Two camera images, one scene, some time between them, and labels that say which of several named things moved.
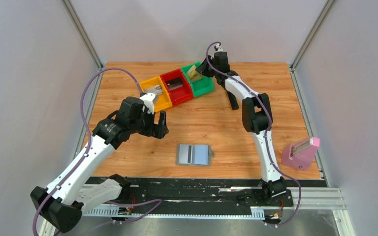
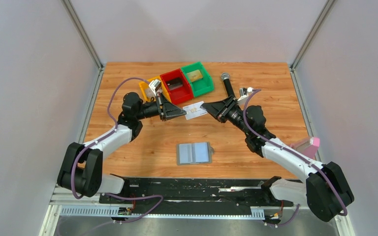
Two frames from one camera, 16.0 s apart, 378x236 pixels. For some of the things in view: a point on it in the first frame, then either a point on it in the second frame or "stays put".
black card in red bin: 174,83 stays put
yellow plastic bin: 164,100 stays put
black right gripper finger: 204,69 → 219,110
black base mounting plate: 205,193 stays put
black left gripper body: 147,127 → 150,109
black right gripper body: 214,71 → 235,117
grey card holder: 194,155 stays put
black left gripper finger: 162,120 → 167,105
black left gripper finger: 161,131 → 165,115
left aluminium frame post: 99,65 stays put
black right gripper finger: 204,66 → 218,109
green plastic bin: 201,85 stays put
